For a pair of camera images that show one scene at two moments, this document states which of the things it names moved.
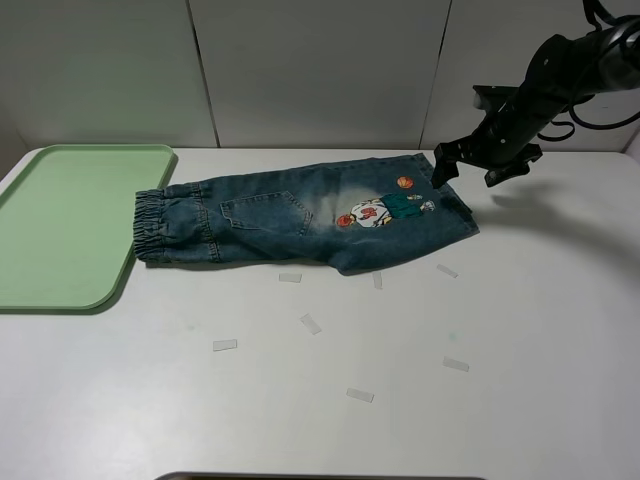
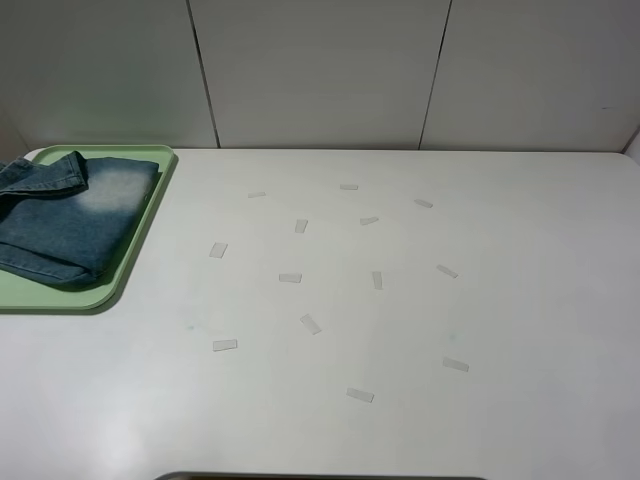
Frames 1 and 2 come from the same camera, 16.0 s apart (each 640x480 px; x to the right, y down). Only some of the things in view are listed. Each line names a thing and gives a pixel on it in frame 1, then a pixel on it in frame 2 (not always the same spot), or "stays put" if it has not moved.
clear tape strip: (378, 280) stays put
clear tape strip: (451, 363) stays put
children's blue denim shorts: (358, 215) → (62, 223)
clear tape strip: (360, 395) stays put
